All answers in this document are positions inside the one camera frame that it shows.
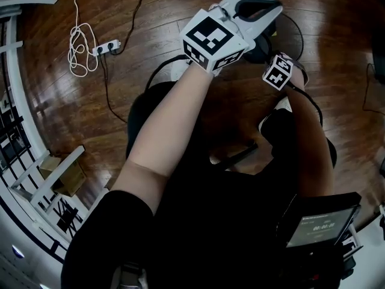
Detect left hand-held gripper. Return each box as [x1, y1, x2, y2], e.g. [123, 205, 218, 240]
[179, 0, 285, 73]

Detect grey shoulder strap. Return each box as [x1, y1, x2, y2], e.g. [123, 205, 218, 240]
[112, 262, 149, 289]

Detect black object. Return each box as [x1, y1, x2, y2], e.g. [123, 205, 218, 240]
[242, 13, 304, 66]

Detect white chest mount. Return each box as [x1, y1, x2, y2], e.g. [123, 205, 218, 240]
[340, 223, 365, 259]

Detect black phone with screen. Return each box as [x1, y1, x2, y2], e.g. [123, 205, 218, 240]
[283, 192, 363, 249]

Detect person's left white shoe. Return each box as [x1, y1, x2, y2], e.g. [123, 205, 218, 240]
[169, 58, 193, 82]

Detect black power strip cord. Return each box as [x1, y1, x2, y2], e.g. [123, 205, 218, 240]
[99, 54, 131, 125]

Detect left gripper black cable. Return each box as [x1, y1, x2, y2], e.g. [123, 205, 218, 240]
[146, 57, 194, 90]

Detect black chair frame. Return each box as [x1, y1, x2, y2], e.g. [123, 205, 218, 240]
[209, 141, 260, 170]

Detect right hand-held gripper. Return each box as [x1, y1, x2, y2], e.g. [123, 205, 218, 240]
[262, 52, 295, 90]

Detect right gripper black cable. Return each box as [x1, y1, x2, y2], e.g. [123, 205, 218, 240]
[288, 84, 328, 138]

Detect white power strip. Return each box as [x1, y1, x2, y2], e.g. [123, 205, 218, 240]
[91, 40, 122, 57]

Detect brown cardboard box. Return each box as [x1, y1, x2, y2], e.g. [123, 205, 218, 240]
[38, 156, 87, 198]

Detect white coiled cable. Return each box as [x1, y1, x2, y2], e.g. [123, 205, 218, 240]
[68, 0, 99, 78]

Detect person's black shirt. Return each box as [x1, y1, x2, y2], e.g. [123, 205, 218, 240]
[60, 148, 301, 289]

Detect person's left forearm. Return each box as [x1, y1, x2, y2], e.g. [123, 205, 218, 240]
[110, 63, 215, 217]

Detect person's right forearm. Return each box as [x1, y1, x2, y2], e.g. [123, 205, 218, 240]
[283, 59, 335, 199]

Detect person's white shoe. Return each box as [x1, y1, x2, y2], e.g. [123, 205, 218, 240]
[257, 96, 293, 132]
[169, 58, 193, 82]

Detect person's right white shoe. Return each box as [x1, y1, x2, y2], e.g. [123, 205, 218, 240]
[257, 96, 293, 132]

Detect dark furniture piece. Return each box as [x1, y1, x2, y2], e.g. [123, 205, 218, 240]
[371, 25, 385, 87]

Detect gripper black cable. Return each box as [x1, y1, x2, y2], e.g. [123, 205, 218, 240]
[288, 84, 328, 138]
[146, 57, 194, 90]

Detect long black power cable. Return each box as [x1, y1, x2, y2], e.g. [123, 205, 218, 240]
[115, 0, 147, 55]

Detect white appliance with blue light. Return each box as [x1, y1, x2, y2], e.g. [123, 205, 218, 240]
[0, 191, 70, 289]

